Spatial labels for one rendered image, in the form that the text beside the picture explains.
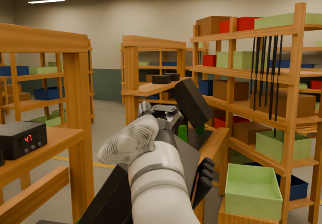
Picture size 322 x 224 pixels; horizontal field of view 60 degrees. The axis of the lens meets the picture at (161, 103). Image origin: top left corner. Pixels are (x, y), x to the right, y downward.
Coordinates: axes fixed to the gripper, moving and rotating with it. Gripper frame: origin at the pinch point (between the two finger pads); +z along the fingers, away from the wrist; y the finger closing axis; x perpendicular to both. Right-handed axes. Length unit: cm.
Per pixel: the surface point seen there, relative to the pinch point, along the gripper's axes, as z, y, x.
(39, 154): 28, -44, -6
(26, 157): 25, -45, -4
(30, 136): 31, -43, -1
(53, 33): 71, -28, 14
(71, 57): 86, -35, 0
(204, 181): 5.8, -2.8, -30.0
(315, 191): 143, 36, -277
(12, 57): 463, -256, -6
